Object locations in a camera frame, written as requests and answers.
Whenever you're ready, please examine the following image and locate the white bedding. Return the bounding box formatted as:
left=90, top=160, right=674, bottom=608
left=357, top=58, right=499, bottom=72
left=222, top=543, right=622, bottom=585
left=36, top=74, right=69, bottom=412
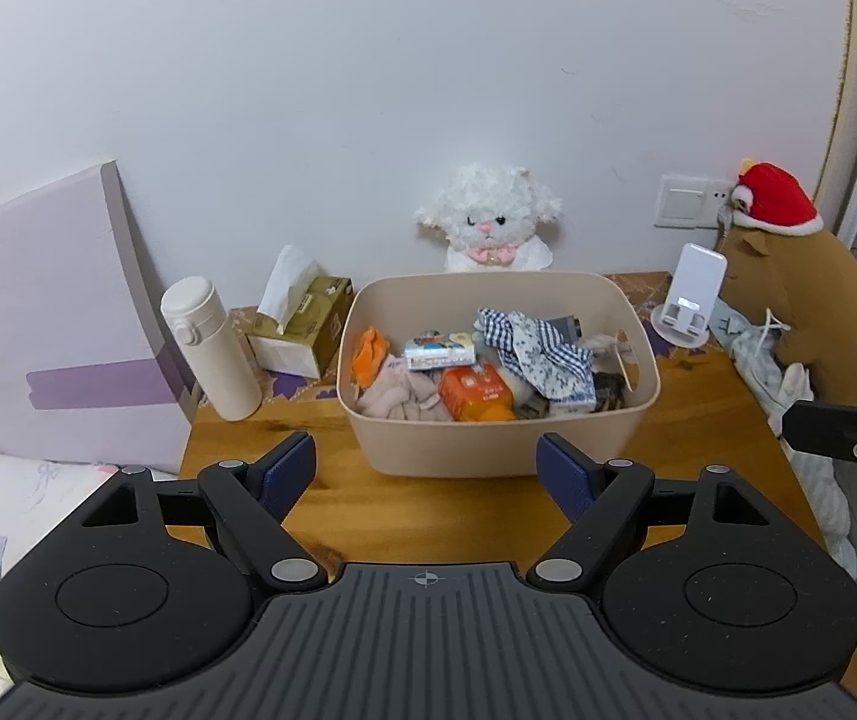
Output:
left=0, top=450, right=182, bottom=698

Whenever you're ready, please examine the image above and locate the beige plastic storage bin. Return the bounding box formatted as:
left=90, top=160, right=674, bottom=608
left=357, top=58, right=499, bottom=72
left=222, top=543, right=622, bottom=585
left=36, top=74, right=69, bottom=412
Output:
left=336, top=271, right=662, bottom=479

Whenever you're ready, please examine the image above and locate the wooden desktop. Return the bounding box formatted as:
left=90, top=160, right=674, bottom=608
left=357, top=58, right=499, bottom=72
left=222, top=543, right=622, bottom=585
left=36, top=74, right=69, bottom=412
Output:
left=177, top=271, right=831, bottom=586

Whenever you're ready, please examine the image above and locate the gold tissue box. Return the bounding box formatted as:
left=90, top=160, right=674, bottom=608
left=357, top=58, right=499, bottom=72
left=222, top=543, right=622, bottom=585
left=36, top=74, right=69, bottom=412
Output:
left=244, top=244, right=355, bottom=380

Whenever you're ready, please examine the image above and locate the white cable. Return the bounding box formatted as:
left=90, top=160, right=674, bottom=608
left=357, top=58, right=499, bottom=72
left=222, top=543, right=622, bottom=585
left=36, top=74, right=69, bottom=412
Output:
left=709, top=306, right=797, bottom=361

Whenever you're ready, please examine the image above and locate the white phone stand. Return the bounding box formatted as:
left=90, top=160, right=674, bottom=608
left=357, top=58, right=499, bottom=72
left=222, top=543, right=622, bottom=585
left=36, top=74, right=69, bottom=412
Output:
left=651, top=242, right=728, bottom=350

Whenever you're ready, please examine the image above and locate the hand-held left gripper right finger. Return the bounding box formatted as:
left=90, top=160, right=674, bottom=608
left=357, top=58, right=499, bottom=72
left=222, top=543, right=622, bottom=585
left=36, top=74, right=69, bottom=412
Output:
left=529, top=431, right=775, bottom=592

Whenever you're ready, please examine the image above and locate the orange snack packet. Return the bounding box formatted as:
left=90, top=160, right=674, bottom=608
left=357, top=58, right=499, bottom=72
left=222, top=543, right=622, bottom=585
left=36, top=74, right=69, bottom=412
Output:
left=438, top=361, right=518, bottom=422

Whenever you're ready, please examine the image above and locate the white lamb plush toy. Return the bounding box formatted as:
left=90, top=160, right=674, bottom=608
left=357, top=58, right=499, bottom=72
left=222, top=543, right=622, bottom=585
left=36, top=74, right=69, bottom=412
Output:
left=413, top=163, right=566, bottom=275

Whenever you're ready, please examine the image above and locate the grey floral cloth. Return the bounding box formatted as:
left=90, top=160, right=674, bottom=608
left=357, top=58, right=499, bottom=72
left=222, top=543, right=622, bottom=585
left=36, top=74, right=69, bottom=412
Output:
left=507, top=313, right=583, bottom=361

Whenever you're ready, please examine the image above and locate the red bird plush hat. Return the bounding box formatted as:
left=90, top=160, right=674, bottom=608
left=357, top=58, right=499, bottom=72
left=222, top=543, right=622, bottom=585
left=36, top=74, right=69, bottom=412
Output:
left=729, top=159, right=826, bottom=239

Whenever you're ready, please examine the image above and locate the orange sock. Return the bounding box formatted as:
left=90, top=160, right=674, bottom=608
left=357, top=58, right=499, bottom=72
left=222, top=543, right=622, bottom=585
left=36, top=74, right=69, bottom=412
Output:
left=351, top=326, right=392, bottom=383

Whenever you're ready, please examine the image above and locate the brown plush toy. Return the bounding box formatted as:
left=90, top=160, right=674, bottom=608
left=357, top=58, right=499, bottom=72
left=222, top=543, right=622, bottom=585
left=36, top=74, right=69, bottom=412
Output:
left=714, top=225, right=857, bottom=413

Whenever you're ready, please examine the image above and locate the light blue cloth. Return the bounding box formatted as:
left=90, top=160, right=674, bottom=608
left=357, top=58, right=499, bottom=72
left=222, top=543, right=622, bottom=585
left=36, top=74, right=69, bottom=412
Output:
left=721, top=300, right=857, bottom=578

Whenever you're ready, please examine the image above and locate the beige sock with purple print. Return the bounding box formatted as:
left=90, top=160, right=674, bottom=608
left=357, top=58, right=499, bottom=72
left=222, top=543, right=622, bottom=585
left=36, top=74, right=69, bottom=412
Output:
left=357, top=364, right=456, bottom=421

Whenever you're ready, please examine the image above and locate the white and purple board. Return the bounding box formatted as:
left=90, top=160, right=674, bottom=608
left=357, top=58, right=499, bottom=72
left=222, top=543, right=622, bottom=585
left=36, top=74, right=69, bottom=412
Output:
left=0, top=160, right=200, bottom=475

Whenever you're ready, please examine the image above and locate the white thermos bottle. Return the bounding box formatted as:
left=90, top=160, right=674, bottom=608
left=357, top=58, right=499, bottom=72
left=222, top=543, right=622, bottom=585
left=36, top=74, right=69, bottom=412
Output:
left=160, top=276, right=263, bottom=422

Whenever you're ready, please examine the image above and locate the blue checkered cloth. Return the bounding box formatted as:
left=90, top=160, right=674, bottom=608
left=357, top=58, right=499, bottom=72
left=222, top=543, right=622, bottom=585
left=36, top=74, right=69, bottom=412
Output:
left=474, top=306, right=595, bottom=398

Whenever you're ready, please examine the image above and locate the cartoon print tissue packet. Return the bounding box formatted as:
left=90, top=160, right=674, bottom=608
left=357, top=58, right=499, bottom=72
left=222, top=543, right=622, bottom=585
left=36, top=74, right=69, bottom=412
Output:
left=402, top=330, right=478, bottom=372

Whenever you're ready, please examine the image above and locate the white wall socket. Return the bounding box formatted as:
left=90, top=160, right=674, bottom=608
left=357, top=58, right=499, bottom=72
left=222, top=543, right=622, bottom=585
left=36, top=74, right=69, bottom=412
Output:
left=654, top=172, right=736, bottom=230

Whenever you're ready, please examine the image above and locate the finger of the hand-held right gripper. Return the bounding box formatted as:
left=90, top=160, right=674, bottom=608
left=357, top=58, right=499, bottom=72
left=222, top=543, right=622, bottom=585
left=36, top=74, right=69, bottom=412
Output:
left=783, top=400, right=857, bottom=535

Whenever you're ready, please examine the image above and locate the clear plastic packet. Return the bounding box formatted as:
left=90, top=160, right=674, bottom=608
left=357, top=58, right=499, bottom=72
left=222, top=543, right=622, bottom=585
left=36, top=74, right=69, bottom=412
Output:
left=586, top=330, right=636, bottom=374

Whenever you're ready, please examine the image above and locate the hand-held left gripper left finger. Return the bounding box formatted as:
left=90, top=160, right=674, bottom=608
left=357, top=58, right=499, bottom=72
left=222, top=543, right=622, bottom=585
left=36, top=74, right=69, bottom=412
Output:
left=79, top=431, right=328, bottom=592

